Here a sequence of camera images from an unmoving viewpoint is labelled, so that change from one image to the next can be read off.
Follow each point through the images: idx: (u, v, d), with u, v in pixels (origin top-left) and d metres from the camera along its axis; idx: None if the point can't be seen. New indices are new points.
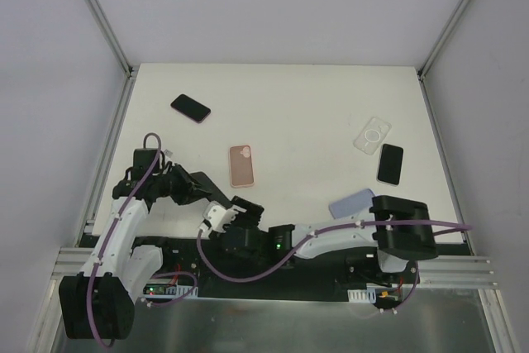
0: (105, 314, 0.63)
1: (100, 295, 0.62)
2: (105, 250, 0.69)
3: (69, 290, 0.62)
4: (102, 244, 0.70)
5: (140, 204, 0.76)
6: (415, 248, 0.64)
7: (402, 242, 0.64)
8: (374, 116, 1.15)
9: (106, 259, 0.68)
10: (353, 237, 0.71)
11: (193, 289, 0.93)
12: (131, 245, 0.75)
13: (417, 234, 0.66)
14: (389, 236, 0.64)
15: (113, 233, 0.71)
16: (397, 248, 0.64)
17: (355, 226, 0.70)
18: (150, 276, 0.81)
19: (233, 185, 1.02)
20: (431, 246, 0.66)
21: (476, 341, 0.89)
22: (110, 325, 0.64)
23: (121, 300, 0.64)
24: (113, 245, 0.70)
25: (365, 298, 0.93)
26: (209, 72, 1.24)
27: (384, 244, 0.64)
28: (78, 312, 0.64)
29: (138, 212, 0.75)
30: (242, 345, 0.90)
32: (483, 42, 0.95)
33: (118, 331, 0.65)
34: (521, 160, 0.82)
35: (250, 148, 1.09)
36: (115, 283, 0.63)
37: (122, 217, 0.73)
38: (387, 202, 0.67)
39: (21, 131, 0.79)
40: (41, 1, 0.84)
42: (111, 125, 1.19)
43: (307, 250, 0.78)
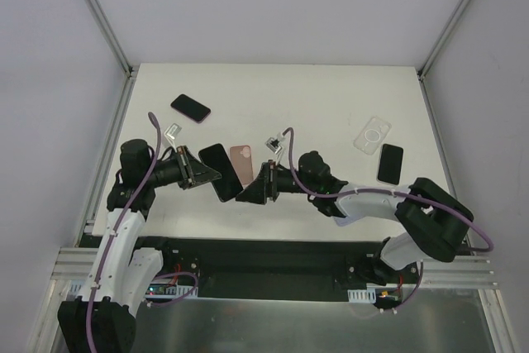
0: (105, 334, 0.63)
1: (98, 315, 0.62)
2: (102, 272, 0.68)
3: (67, 313, 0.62)
4: (98, 266, 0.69)
5: (136, 217, 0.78)
6: (431, 231, 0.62)
7: (420, 221, 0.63)
8: (374, 116, 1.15)
9: (103, 282, 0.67)
10: (382, 201, 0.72)
11: (194, 289, 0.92)
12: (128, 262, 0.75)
13: (445, 225, 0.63)
14: (409, 208, 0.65)
15: (110, 252, 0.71)
16: (409, 221, 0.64)
17: (389, 193, 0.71)
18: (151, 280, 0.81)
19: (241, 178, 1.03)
20: (451, 241, 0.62)
21: (475, 341, 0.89)
22: (111, 344, 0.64)
23: (120, 319, 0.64)
24: (110, 264, 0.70)
25: (365, 298, 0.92)
26: (208, 71, 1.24)
27: (402, 214, 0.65)
28: (78, 332, 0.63)
29: (133, 227, 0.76)
30: (241, 345, 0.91)
32: (484, 43, 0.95)
33: (121, 350, 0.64)
34: (520, 161, 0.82)
35: (250, 149, 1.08)
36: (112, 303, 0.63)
37: (118, 234, 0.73)
38: (428, 185, 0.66)
39: (21, 131, 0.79)
40: (41, 1, 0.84)
42: (111, 125, 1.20)
43: (345, 202, 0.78)
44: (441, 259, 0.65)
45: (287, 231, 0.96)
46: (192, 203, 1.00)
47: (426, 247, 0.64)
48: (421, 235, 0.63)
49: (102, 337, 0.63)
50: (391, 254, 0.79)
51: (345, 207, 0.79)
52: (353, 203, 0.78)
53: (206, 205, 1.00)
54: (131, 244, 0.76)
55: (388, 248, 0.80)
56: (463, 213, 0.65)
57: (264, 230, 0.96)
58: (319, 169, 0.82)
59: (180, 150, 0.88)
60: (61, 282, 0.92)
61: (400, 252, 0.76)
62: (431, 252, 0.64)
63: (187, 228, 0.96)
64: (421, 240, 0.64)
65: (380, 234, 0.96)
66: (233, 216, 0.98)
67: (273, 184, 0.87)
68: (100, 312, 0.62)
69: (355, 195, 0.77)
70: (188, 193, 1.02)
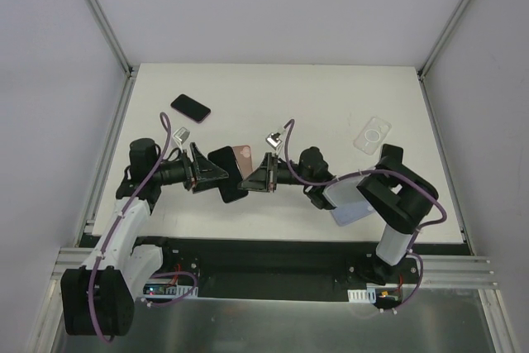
0: (105, 308, 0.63)
1: (101, 286, 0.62)
2: (107, 245, 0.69)
3: (69, 283, 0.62)
4: (104, 239, 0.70)
5: (142, 205, 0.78)
6: (388, 200, 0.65)
7: (377, 192, 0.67)
8: (374, 116, 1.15)
9: (107, 254, 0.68)
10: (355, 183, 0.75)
11: (193, 289, 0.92)
12: (131, 244, 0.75)
13: (404, 196, 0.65)
14: (368, 182, 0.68)
15: (116, 229, 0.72)
16: (369, 194, 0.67)
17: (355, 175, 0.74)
18: (150, 274, 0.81)
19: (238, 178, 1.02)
20: (412, 211, 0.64)
21: (476, 341, 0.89)
22: (110, 320, 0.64)
23: (120, 293, 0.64)
24: (116, 240, 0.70)
25: (365, 298, 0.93)
26: (208, 71, 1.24)
27: (363, 188, 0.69)
28: (78, 307, 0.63)
29: (140, 211, 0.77)
30: (241, 345, 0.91)
32: (483, 42, 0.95)
33: (118, 328, 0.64)
34: (520, 160, 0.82)
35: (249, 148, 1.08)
36: (116, 274, 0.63)
37: (125, 215, 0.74)
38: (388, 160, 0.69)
39: (21, 131, 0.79)
40: (41, 2, 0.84)
42: (110, 126, 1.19)
43: (331, 191, 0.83)
44: (407, 231, 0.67)
45: (287, 231, 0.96)
46: (192, 203, 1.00)
47: (389, 218, 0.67)
48: (383, 206, 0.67)
49: (103, 312, 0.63)
50: (383, 245, 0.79)
51: (331, 197, 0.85)
52: (335, 189, 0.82)
53: (206, 205, 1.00)
54: (135, 225, 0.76)
55: (382, 240, 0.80)
56: (424, 187, 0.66)
57: (264, 230, 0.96)
58: (316, 167, 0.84)
59: (191, 149, 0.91)
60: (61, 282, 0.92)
61: (388, 243, 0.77)
62: (397, 224, 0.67)
63: (188, 228, 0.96)
64: (384, 212, 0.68)
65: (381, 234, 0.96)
66: (233, 216, 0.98)
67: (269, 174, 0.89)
68: (103, 283, 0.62)
69: (336, 183, 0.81)
70: (188, 193, 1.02)
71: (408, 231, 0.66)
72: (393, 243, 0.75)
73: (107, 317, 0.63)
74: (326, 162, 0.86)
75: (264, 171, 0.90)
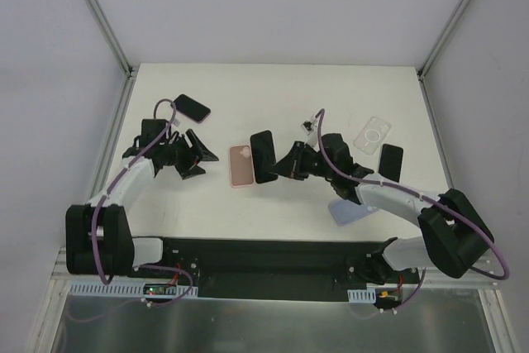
0: (108, 245, 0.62)
1: (107, 220, 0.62)
2: (113, 188, 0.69)
3: (73, 217, 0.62)
4: (111, 183, 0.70)
5: (148, 164, 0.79)
6: (447, 244, 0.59)
7: (439, 231, 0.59)
8: (374, 116, 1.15)
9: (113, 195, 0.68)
10: (405, 201, 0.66)
11: (192, 289, 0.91)
12: (133, 197, 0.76)
13: (462, 242, 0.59)
14: (432, 215, 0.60)
15: (122, 177, 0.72)
16: (429, 229, 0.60)
17: (416, 194, 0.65)
18: (148, 259, 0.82)
19: (233, 185, 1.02)
20: (465, 259, 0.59)
21: (475, 341, 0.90)
22: (111, 258, 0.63)
23: (123, 231, 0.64)
24: (121, 185, 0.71)
25: (365, 298, 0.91)
26: (208, 71, 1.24)
27: (423, 220, 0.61)
28: (81, 242, 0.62)
29: (145, 168, 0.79)
30: (242, 345, 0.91)
32: (483, 43, 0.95)
33: (119, 267, 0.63)
34: (521, 161, 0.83)
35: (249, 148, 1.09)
36: (121, 210, 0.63)
37: (131, 169, 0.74)
38: (458, 197, 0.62)
39: (21, 132, 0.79)
40: (42, 4, 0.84)
42: (110, 126, 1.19)
43: (367, 189, 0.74)
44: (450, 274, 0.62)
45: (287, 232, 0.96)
46: (192, 203, 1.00)
47: (436, 256, 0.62)
48: (436, 244, 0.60)
49: (107, 251, 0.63)
50: (397, 251, 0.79)
51: (363, 193, 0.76)
52: (374, 193, 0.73)
53: (206, 206, 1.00)
54: (138, 179, 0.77)
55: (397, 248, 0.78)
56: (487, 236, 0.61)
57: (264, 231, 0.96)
58: (337, 146, 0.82)
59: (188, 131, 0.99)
60: (61, 282, 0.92)
61: (405, 255, 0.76)
62: (441, 264, 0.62)
63: (188, 228, 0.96)
64: (434, 248, 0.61)
65: (381, 234, 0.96)
66: (233, 216, 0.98)
67: (294, 162, 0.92)
68: (108, 217, 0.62)
69: (379, 187, 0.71)
70: (188, 193, 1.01)
71: (449, 273, 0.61)
72: (412, 255, 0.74)
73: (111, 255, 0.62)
74: (345, 144, 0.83)
75: (290, 159, 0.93)
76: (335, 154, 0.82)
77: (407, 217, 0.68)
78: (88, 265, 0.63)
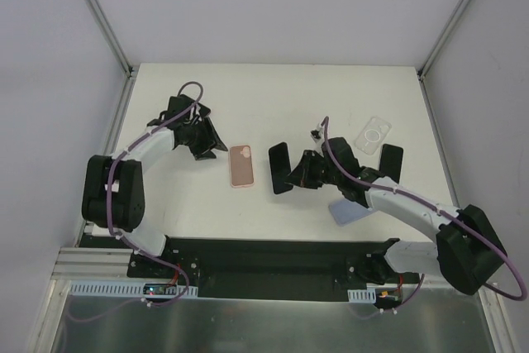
0: (122, 194, 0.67)
1: (123, 170, 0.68)
2: (134, 148, 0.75)
3: (96, 164, 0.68)
4: (135, 142, 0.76)
5: (168, 135, 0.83)
6: (465, 263, 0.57)
7: (458, 251, 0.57)
8: (374, 116, 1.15)
9: (132, 153, 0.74)
10: (421, 214, 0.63)
11: (188, 288, 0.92)
12: (150, 161, 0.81)
13: (478, 261, 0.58)
14: (452, 234, 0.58)
15: (145, 140, 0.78)
16: (446, 247, 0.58)
17: (433, 208, 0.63)
18: (156, 248, 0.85)
19: (233, 185, 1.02)
20: (478, 277, 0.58)
21: (474, 341, 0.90)
22: (121, 211, 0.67)
23: (136, 187, 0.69)
24: (143, 146, 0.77)
25: (365, 298, 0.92)
26: (208, 71, 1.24)
27: (441, 238, 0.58)
28: (98, 191, 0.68)
29: (165, 138, 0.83)
30: (242, 345, 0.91)
32: (483, 43, 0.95)
33: (127, 220, 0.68)
34: (521, 160, 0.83)
35: (249, 148, 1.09)
36: (138, 163, 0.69)
37: (153, 135, 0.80)
38: (478, 214, 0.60)
39: (21, 132, 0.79)
40: (42, 3, 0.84)
42: (110, 126, 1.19)
43: (377, 196, 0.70)
44: (459, 288, 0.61)
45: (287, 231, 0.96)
46: (193, 203, 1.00)
47: (449, 271, 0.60)
48: (452, 262, 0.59)
49: (118, 201, 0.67)
50: (400, 255, 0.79)
51: (373, 198, 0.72)
52: (385, 200, 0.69)
53: (206, 205, 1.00)
54: (159, 148, 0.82)
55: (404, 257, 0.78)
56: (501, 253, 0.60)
57: (265, 230, 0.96)
58: (340, 148, 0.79)
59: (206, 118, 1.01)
60: (61, 282, 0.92)
61: (410, 259, 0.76)
62: (454, 278, 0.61)
63: (188, 228, 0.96)
64: (448, 264, 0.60)
65: (382, 234, 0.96)
66: (234, 216, 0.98)
67: (303, 170, 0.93)
68: (126, 168, 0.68)
69: (393, 194, 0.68)
70: (188, 193, 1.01)
71: (459, 287, 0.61)
72: (419, 259, 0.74)
73: (121, 205, 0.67)
74: (345, 143, 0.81)
75: (298, 168, 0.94)
76: (339, 155, 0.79)
77: (420, 229, 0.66)
78: (98, 214, 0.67)
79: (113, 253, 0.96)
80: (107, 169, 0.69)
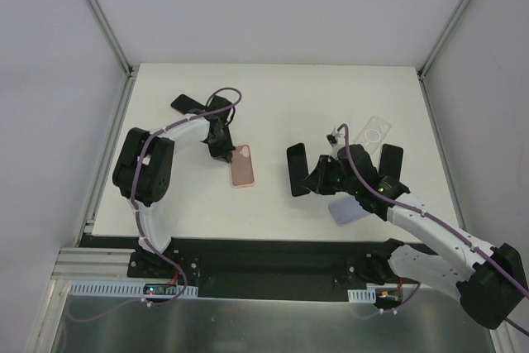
0: (151, 167, 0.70)
1: (157, 145, 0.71)
2: (173, 128, 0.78)
3: (134, 135, 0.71)
4: (174, 122, 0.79)
5: (204, 124, 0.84)
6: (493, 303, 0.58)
7: (489, 292, 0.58)
8: (374, 116, 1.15)
9: (168, 133, 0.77)
10: (454, 248, 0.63)
11: (186, 289, 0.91)
12: (183, 146, 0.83)
13: (508, 301, 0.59)
14: (487, 276, 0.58)
15: (183, 123, 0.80)
16: (479, 288, 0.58)
17: (466, 243, 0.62)
18: (161, 240, 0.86)
19: (234, 185, 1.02)
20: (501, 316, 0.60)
21: (474, 341, 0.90)
22: (147, 182, 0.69)
23: (165, 163, 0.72)
24: (180, 129, 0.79)
25: (365, 298, 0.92)
26: (208, 71, 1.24)
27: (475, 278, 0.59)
28: (131, 160, 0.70)
29: (201, 128, 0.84)
30: (242, 345, 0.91)
32: (483, 44, 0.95)
33: (150, 191, 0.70)
34: (521, 160, 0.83)
35: (248, 147, 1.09)
36: (171, 141, 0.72)
37: (191, 121, 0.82)
38: (511, 255, 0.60)
39: (21, 131, 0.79)
40: (42, 4, 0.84)
42: (110, 125, 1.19)
43: (402, 217, 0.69)
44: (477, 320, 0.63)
45: (287, 231, 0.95)
46: (193, 203, 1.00)
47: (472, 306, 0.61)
48: (481, 299, 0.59)
49: (145, 173, 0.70)
50: (411, 269, 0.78)
51: (395, 217, 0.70)
52: (411, 222, 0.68)
53: (207, 205, 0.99)
54: (193, 135, 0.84)
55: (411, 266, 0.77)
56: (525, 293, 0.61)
57: (265, 230, 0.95)
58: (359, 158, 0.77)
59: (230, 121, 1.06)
60: (61, 282, 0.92)
61: (422, 274, 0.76)
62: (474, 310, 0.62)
63: (188, 227, 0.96)
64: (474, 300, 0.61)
65: (382, 234, 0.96)
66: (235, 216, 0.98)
67: (320, 176, 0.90)
68: (159, 143, 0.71)
69: (421, 217, 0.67)
70: (188, 193, 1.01)
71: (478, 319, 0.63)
72: (433, 277, 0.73)
73: (148, 177, 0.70)
74: (364, 152, 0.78)
75: (316, 174, 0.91)
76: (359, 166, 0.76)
77: (444, 258, 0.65)
78: (125, 182, 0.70)
79: (113, 254, 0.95)
80: (142, 140, 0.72)
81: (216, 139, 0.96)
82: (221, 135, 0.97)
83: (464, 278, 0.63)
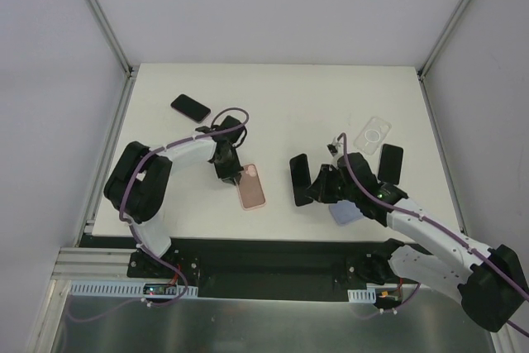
0: (145, 186, 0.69)
1: (154, 164, 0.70)
2: (174, 146, 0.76)
3: (132, 150, 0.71)
4: (178, 140, 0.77)
5: (210, 145, 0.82)
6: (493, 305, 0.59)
7: (488, 293, 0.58)
8: (374, 116, 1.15)
9: (169, 151, 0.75)
10: (452, 250, 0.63)
11: (188, 289, 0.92)
12: (183, 164, 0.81)
13: (509, 303, 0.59)
14: (484, 277, 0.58)
15: (185, 143, 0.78)
16: (478, 289, 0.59)
17: (464, 245, 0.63)
18: (161, 248, 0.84)
19: (245, 206, 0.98)
20: (501, 318, 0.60)
21: (474, 341, 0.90)
22: (138, 200, 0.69)
23: (160, 183, 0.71)
24: (183, 148, 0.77)
25: (365, 298, 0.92)
26: (208, 72, 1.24)
27: (474, 279, 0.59)
28: (125, 175, 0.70)
29: (206, 148, 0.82)
30: (242, 345, 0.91)
32: (483, 44, 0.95)
33: (140, 210, 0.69)
34: (521, 160, 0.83)
35: (254, 165, 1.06)
36: (169, 162, 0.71)
37: (196, 140, 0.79)
38: (508, 256, 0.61)
39: (21, 131, 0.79)
40: (42, 4, 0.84)
42: (110, 126, 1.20)
43: (401, 221, 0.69)
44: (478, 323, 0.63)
45: (287, 231, 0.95)
46: (193, 202, 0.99)
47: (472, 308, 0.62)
48: (480, 301, 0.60)
49: (137, 191, 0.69)
50: (411, 269, 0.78)
51: (393, 221, 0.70)
52: (409, 226, 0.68)
53: (207, 205, 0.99)
54: (197, 155, 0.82)
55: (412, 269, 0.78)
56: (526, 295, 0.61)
57: (264, 230, 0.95)
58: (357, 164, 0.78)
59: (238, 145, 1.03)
60: (61, 282, 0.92)
61: (423, 274, 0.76)
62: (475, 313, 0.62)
63: (188, 228, 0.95)
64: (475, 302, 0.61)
65: (382, 234, 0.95)
66: (234, 216, 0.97)
67: (321, 185, 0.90)
68: (155, 162, 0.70)
69: (418, 221, 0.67)
70: (188, 193, 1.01)
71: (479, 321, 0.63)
72: (433, 279, 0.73)
73: (139, 196, 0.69)
74: (361, 160, 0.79)
75: (317, 183, 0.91)
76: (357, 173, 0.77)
77: (443, 260, 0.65)
78: (116, 196, 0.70)
79: (112, 254, 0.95)
80: (140, 156, 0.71)
81: (222, 159, 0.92)
82: (229, 156, 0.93)
83: (464, 279, 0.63)
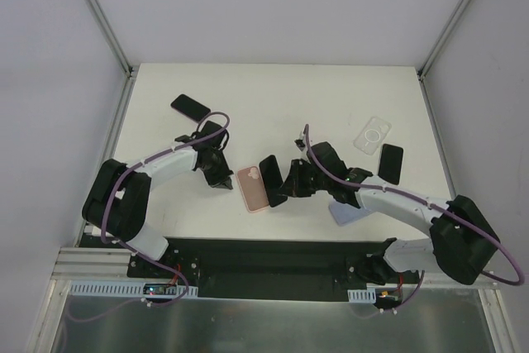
0: (123, 204, 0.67)
1: (131, 180, 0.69)
2: (152, 160, 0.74)
3: (109, 167, 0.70)
4: (155, 154, 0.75)
5: (190, 155, 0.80)
6: (460, 254, 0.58)
7: (451, 241, 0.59)
8: (374, 116, 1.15)
9: (148, 166, 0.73)
10: (413, 209, 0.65)
11: (188, 289, 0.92)
12: (165, 177, 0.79)
13: (478, 250, 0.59)
14: (444, 226, 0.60)
15: (162, 156, 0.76)
16: (441, 240, 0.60)
17: (423, 202, 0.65)
18: (154, 254, 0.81)
19: (251, 210, 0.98)
20: (477, 267, 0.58)
21: (474, 340, 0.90)
22: (117, 221, 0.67)
23: (140, 200, 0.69)
24: (162, 160, 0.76)
25: (365, 298, 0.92)
26: (208, 71, 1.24)
27: (436, 231, 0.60)
28: (102, 195, 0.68)
29: (187, 158, 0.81)
30: (242, 345, 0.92)
32: (483, 45, 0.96)
33: (121, 230, 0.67)
34: (521, 161, 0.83)
35: (256, 169, 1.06)
36: (148, 178, 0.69)
37: (175, 151, 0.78)
38: (467, 205, 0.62)
39: (21, 131, 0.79)
40: (42, 4, 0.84)
42: (110, 126, 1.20)
43: (368, 197, 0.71)
44: (461, 282, 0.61)
45: (287, 232, 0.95)
46: (193, 202, 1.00)
47: (448, 265, 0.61)
48: (450, 254, 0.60)
49: (117, 210, 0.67)
50: (400, 255, 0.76)
51: (362, 200, 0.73)
52: (374, 199, 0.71)
53: (207, 205, 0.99)
54: (178, 166, 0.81)
55: (396, 250, 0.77)
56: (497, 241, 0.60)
57: (264, 230, 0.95)
58: (321, 151, 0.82)
59: (223, 147, 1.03)
60: (61, 282, 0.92)
61: (408, 258, 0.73)
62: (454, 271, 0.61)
63: (191, 228, 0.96)
64: (447, 258, 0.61)
65: (382, 234, 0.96)
66: (234, 216, 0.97)
67: (294, 181, 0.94)
68: (133, 179, 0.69)
69: (381, 193, 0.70)
70: (188, 193, 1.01)
71: (461, 279, 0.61)
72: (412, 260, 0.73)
73: (118, 215, 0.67)
74: (327, 147, 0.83)
75: (289, 178, 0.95)
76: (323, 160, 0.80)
77: (413, 224, 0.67)
78: (97, 217, 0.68)
79: (112, 254, 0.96)
80: (117, 174, 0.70)
81: (208, 166, 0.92)
82: (214, 161, 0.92)
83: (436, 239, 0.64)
